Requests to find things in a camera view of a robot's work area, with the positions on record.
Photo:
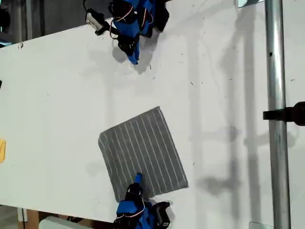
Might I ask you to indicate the white box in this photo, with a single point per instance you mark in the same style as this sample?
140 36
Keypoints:
62 224

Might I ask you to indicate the wooden table leg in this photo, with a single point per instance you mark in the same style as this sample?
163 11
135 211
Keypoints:
32 219

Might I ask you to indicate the yellow object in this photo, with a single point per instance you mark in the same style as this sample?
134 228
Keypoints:
2 150

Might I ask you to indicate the black clamp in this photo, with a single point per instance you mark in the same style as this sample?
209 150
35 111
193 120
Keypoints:
286 114

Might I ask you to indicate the grey striped towel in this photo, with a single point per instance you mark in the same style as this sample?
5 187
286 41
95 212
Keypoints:
143 148

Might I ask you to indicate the camera black stalk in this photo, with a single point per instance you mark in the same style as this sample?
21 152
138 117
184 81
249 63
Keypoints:
106 25

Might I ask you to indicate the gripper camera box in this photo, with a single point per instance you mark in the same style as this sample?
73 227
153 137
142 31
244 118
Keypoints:
163 214
95 20

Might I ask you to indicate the steel post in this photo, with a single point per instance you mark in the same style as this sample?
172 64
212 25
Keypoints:
277 95

